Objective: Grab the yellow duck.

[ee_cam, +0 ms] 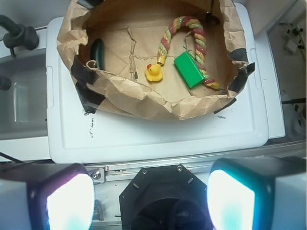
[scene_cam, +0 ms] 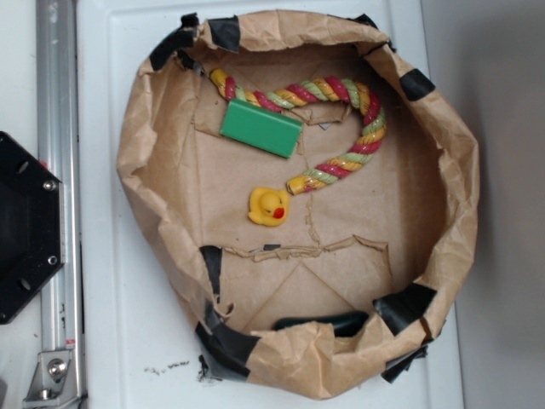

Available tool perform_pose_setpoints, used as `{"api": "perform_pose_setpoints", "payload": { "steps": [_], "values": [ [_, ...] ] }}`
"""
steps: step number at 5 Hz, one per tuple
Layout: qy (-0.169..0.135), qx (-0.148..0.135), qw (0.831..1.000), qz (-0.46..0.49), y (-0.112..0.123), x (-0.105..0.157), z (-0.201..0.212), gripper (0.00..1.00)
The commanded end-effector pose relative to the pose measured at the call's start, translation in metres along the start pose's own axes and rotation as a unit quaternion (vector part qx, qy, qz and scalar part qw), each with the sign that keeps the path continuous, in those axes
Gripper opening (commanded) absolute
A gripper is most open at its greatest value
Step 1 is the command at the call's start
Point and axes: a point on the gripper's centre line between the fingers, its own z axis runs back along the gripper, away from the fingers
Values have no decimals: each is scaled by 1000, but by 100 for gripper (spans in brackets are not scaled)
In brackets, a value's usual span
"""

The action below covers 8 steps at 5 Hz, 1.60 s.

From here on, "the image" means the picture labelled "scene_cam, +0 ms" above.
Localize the yellow rubber duck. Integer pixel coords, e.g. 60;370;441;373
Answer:
248;187;290;227

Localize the brown paper bag bin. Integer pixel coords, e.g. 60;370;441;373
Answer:
117;10;479;399

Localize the green rectangular block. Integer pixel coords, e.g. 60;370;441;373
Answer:
221;100;303;158

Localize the dark teal cylindrical object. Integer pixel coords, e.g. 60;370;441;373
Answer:
273;311;369;337

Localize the white tray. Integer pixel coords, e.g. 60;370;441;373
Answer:
76;1;463;408

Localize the multicolour twisted rope toy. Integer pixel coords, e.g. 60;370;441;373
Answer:
209;68;387;195

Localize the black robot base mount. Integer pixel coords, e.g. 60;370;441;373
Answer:
1;132;64;325

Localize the aluminium extrusion rail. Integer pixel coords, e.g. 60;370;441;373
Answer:
22;1;87;408

